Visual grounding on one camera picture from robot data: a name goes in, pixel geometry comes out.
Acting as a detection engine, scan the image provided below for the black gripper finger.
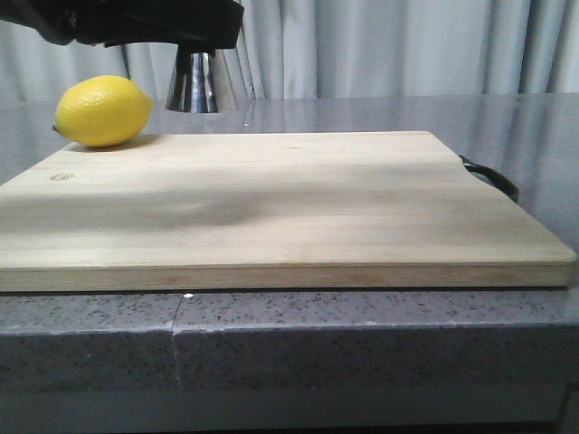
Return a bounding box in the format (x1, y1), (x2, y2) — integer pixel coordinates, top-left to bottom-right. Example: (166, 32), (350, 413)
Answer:
(74, 4), (244, 49)

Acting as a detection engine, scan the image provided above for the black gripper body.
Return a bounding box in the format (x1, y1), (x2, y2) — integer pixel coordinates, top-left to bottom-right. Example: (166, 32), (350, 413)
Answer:
(1, 0), (235, 45)

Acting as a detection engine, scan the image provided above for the steel double jigger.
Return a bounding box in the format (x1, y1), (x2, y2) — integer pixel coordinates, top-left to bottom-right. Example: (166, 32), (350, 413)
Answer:
(165, 45), (237, 114)

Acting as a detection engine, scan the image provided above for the grey curtain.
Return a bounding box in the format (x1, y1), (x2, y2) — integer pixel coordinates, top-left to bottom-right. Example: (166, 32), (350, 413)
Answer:
(1, 1), (578, 101)

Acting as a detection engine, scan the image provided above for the yellow lemon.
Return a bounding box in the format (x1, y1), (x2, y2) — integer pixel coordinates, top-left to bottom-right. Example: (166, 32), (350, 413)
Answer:
(52, 75), (154, 147)

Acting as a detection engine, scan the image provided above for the wooden cutting board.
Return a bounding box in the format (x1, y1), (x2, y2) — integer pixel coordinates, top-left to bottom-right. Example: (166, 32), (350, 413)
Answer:
(1, 131), (577, 292)

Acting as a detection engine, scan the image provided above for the black cutting board handle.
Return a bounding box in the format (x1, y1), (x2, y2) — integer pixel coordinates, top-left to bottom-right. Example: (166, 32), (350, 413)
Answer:
(459, 155), (519, 203)

